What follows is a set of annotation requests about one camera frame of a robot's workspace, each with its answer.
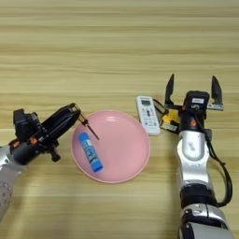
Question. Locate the blue glue stick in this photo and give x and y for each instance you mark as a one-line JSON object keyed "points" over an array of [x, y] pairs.
{"points": [[90, 152]]}

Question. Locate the pink round plate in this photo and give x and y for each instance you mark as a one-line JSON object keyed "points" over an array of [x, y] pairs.
{"points": [[124, 152]]}

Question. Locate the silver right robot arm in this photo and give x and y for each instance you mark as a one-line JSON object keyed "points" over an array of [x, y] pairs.
{"points": [[193, 161]]}

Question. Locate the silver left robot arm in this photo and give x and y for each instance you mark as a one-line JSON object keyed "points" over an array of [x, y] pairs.
{"points": [[7, 177]]}

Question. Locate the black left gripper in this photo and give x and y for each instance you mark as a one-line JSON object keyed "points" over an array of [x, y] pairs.
{"points": [[34, 147]]}

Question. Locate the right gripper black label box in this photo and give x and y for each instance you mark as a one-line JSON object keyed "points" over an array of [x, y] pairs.
{"points": [[196, 99]]}

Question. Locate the yellow tape measure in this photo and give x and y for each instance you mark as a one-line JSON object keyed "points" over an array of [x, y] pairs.
{"points": [[170, 121]]}

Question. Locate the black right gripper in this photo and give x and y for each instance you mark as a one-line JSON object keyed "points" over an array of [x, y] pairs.
{"points": [[186, 124]]}

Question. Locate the white remote control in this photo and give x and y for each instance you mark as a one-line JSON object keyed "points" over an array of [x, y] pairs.
{"points": [[147, 113]]}

